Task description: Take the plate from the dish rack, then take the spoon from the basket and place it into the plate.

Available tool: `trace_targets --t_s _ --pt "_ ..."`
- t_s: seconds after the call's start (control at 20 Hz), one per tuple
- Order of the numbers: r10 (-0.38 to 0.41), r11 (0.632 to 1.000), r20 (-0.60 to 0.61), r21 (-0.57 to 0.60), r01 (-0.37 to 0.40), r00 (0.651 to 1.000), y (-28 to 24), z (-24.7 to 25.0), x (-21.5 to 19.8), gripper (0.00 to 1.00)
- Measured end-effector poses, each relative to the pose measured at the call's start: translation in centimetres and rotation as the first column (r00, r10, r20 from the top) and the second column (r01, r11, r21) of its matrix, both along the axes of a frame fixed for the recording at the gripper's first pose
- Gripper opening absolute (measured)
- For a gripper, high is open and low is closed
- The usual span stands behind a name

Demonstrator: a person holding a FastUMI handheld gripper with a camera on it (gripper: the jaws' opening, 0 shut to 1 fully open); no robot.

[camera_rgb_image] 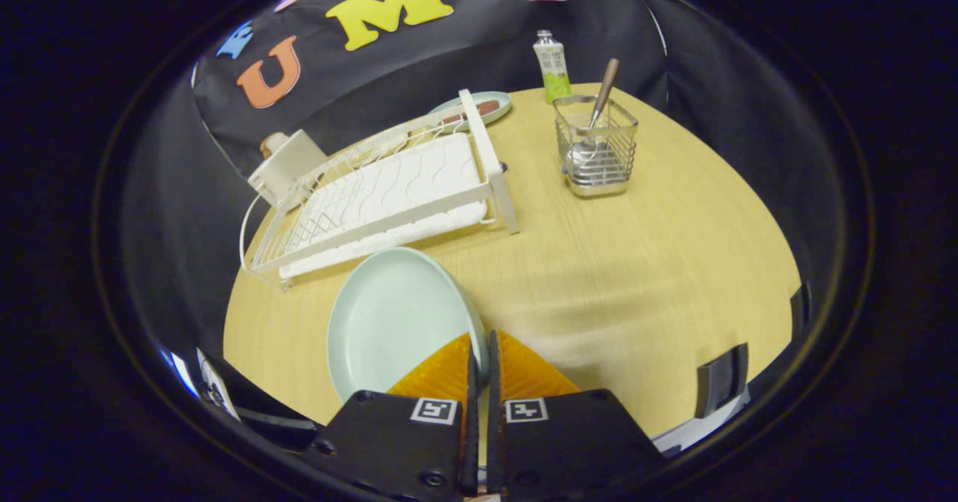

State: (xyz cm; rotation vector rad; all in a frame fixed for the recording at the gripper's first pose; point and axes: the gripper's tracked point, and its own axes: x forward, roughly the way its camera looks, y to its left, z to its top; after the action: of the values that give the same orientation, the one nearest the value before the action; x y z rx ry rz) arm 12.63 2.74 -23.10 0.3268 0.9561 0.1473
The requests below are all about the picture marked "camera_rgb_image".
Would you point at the white toaster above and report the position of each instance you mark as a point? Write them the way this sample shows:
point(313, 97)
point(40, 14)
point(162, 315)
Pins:
point(288, 161)

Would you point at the small plate with food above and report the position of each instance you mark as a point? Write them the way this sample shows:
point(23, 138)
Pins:
point(500, 102)

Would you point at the brown food pieces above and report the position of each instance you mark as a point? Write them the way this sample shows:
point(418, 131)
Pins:
point(483, 108)

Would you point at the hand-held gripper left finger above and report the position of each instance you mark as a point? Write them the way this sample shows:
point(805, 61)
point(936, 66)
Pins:
point(389, 442)

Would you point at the dark grey chair part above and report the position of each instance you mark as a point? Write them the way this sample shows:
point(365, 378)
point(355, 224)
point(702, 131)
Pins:
point(722, 378)

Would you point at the metal spoon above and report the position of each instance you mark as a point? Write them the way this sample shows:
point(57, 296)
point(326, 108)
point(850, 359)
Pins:
point(605, 87)

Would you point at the brown bread slice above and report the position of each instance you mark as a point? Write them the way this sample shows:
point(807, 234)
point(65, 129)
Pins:
point(273, 145)

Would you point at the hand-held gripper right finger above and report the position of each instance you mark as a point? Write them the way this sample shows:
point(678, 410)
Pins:
point(569, 442)

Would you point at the black backdrop cloth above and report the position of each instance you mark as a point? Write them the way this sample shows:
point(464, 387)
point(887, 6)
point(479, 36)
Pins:
point(464, 60)

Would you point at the light green plate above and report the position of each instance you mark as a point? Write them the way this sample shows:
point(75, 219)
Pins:
point(389, 322)

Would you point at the green and white bottle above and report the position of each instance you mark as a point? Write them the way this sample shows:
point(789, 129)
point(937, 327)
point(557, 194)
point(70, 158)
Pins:
point(554, 68)

